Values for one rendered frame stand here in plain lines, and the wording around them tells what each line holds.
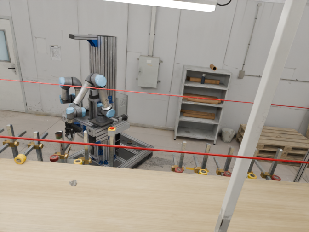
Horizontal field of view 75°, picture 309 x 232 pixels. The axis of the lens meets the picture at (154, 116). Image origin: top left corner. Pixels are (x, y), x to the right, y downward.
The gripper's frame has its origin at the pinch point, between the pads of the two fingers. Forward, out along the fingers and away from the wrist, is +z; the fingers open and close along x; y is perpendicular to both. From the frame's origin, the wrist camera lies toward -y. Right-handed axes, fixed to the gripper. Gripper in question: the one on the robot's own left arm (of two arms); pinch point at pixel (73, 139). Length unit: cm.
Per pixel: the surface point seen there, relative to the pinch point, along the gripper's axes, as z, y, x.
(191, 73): -45, -158, -235
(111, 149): -0.1, -43.5, 11.8
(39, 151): 12.2, 30.9, 12.2
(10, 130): -9, 57, 13
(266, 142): 45, -301, -138
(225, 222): -26, -125, 109
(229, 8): -173, -203, -231
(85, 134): -14.2, -17.3, 12.1
